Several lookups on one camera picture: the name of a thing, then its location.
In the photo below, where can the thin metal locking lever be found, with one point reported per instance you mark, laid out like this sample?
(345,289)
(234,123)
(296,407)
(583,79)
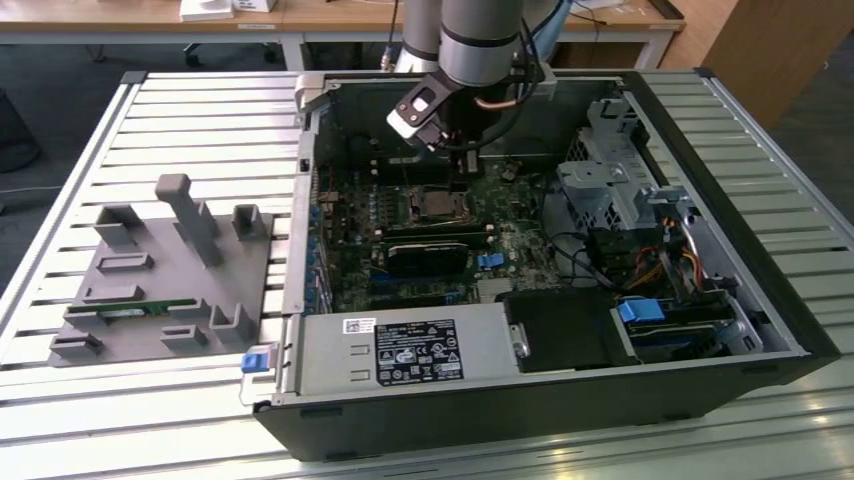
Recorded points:
(405,179)

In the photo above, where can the blue disk carrier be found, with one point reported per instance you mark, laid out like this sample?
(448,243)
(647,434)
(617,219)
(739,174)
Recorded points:
(640,312)

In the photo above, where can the wooden desk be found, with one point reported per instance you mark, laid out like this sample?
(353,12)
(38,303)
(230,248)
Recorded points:
(100,22)

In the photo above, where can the silver heat sink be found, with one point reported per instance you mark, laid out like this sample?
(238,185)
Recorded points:
(495,290)

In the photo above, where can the black bin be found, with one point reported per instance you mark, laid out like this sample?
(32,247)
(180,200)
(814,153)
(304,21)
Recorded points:
(13,140)

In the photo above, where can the silver CPU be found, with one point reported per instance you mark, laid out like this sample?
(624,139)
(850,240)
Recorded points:
(440,201)

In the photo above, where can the green motherboard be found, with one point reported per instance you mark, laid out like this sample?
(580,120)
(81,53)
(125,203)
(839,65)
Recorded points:
(520,240)

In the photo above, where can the black graphics card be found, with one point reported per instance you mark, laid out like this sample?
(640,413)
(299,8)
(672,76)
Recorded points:
(427,260)

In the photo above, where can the silver power supply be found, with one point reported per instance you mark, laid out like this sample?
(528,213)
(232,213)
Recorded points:
(320,350)

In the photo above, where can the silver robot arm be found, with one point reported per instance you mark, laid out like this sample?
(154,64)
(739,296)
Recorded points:
(476,55)

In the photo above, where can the grey parts rack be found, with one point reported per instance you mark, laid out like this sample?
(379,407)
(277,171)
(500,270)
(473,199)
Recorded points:
(166,280)

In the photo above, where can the blue board connector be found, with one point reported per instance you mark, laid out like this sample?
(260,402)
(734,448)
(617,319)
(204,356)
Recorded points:
(488,261)

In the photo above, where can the white box with dark print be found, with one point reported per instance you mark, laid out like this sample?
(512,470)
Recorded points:
(253,5)

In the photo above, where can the green RAM stick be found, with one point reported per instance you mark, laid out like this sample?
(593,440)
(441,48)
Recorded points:
(156,306)

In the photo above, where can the silver drive cage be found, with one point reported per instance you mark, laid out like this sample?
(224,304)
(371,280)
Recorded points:
(593,190)

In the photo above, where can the wooden cabinet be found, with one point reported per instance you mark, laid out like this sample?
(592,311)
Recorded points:
(767,50)

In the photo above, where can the pale blue teach pendant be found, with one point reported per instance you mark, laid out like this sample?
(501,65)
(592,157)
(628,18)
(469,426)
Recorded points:
(555,27)

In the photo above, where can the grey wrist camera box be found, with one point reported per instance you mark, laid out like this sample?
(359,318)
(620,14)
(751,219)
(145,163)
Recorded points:
(543,82)

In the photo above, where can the blue case latch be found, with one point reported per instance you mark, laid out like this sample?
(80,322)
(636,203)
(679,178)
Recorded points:
(253,363)

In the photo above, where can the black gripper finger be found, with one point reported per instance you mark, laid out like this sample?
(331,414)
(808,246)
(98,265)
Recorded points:
(465,162)

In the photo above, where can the black RAM stick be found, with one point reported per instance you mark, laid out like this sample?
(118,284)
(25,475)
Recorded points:
(433,232)

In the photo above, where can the black PC case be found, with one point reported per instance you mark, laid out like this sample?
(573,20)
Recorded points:
(467,425)

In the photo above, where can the black plastic shroud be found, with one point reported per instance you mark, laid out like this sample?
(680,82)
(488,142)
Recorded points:
(567,330)

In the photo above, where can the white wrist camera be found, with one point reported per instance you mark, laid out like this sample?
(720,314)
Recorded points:
(413,112)

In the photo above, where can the black CPU socket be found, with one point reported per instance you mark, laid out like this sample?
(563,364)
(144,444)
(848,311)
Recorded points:
(440,219)

